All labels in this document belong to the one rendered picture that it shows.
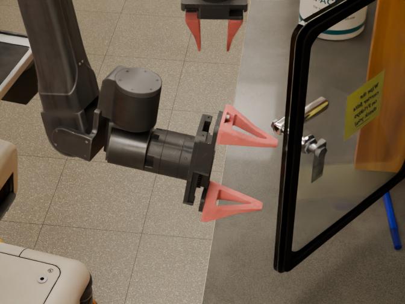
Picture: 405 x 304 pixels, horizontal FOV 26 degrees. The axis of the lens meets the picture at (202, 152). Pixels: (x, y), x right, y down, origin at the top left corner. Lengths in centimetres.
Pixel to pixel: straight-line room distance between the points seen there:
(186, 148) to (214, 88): 212
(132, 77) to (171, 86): 215
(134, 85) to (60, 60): 10
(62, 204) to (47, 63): 171
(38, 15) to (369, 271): 60
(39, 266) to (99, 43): 144
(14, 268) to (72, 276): 15
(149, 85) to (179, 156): 10
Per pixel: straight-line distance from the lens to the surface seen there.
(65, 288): 216
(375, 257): 133
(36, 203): 279
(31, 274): 220
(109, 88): 106
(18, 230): 271
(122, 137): 109
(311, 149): 108
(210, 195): 114
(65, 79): 108
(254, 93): 160
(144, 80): 106
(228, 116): 108
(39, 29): 107
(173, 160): 108
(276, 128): 111
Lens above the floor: 190
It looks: 40 degrees down
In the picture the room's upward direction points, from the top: straight up
